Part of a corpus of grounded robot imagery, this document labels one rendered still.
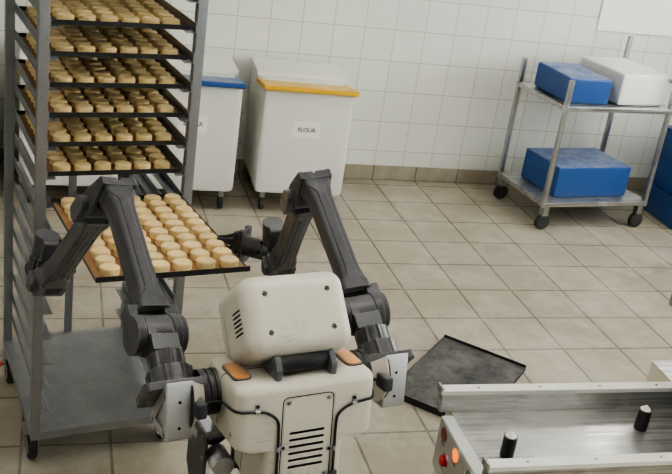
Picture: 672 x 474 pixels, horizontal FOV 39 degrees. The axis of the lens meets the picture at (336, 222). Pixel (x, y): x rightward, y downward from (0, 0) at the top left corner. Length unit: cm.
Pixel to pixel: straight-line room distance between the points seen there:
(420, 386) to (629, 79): 273
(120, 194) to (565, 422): 121
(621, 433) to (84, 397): 188
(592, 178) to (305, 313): 459
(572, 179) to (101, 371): 345
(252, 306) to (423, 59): 462
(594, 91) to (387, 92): 129
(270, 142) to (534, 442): 338
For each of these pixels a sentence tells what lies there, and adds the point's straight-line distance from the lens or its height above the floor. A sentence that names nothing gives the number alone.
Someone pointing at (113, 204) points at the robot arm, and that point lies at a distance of 198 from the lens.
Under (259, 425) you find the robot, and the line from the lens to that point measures 172.
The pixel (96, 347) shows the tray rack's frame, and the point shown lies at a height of 15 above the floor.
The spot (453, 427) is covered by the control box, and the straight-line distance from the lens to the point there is 232.
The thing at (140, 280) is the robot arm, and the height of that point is 125.
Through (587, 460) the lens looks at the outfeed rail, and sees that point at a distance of 222.
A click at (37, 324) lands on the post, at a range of 313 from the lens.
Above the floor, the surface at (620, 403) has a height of 86.
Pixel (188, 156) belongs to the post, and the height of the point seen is 110.
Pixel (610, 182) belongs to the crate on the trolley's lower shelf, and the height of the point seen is 28.
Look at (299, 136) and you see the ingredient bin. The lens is 541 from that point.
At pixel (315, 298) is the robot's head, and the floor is 130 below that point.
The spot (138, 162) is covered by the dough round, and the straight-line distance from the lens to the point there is 304.
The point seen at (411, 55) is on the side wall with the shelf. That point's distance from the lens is 618.
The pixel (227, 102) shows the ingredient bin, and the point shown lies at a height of 65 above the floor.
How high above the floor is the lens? 209
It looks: 22 degrees down
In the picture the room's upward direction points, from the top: 8 degrees clockwise
